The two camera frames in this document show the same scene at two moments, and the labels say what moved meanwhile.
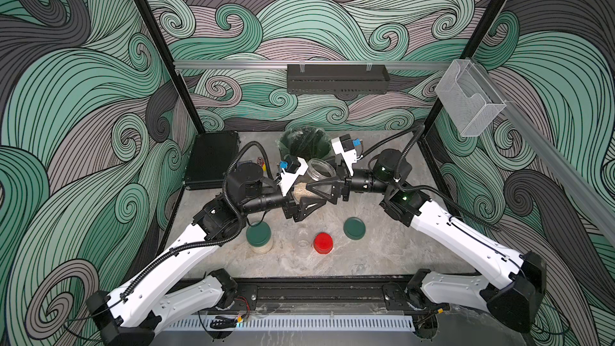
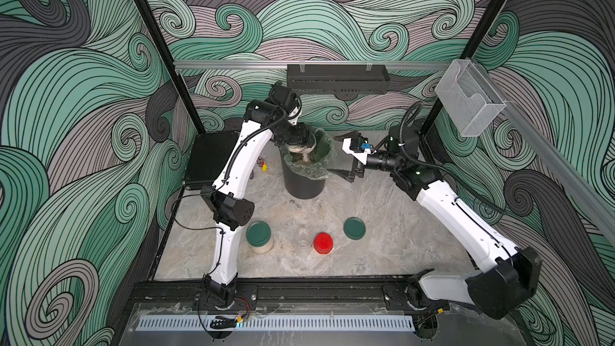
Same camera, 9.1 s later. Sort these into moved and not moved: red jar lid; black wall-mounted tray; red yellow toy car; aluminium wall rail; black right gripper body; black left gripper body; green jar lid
Moved: black left gripper body; black right gripper body
Not moved: red yellow toy car; black wall-mounted tray; green jar lid; red jar lid; aluminium wall rail
